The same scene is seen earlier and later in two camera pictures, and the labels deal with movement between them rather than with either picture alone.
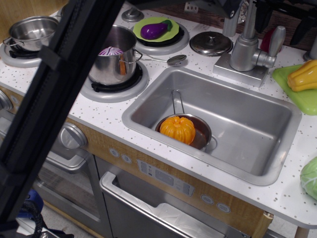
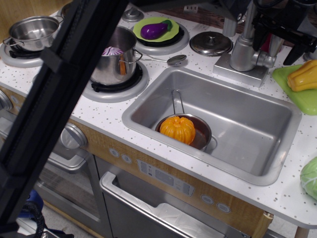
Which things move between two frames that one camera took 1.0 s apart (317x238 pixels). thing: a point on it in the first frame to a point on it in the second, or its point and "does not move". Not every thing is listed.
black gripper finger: [263, 15] to [261, 31]
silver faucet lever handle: [277, 40] does not move
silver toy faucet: [245, 59] does not move
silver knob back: [132, 15] does not move
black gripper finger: [303, 27] to [296, 52]
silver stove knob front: [72, 137] does not move
